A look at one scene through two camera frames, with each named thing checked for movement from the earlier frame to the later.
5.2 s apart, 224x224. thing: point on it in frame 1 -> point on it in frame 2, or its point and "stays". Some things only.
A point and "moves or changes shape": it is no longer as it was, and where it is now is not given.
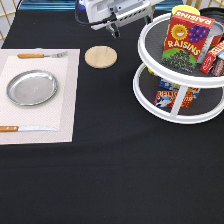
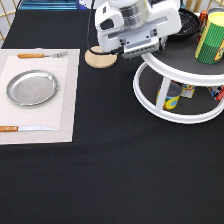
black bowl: [215, 13] -> [190, 23]
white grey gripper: [113, 14] -> [136, 27]
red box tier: [168, 98] -> [220, 95]
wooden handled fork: [38, 55] stays
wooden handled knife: [25, 128] stays
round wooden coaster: [101, 57] stays
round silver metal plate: [32, 87] stays
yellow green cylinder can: [185, 8] -> [211, 37]
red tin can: [208, 61] -> [203, 16]
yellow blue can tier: [176, 86] -> [173, 95]
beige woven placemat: [58, 112] stays
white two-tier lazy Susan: [181, 76] moves or changes shape
